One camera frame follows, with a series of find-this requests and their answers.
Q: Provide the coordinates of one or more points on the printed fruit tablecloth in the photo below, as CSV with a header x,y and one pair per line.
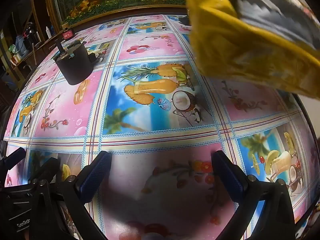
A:
x,y
160,140

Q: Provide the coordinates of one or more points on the black pot with rod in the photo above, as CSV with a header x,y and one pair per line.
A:
x,y
75,67

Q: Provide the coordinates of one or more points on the thin wooden stick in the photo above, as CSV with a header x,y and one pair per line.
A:
x,y
33,53

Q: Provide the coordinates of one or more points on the blue bag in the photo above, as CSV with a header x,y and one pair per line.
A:
x,y
21,45

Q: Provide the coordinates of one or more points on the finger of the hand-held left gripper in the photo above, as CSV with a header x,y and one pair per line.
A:
x,y
15,156
46,168

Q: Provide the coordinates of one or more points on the blue bottle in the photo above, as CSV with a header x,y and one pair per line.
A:
x,y
52,31

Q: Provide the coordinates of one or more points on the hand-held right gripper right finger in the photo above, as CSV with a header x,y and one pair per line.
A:
x,y
228,177

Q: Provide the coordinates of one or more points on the white bottle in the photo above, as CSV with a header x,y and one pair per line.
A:
x,y
47,31

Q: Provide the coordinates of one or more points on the yellow rimmed box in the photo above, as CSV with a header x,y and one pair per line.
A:
x,y
225,42

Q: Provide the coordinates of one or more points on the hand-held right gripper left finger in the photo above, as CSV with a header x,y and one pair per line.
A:
x,y
95,177

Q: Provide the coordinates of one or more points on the black thermos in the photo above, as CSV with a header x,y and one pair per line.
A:
x,y
31,33

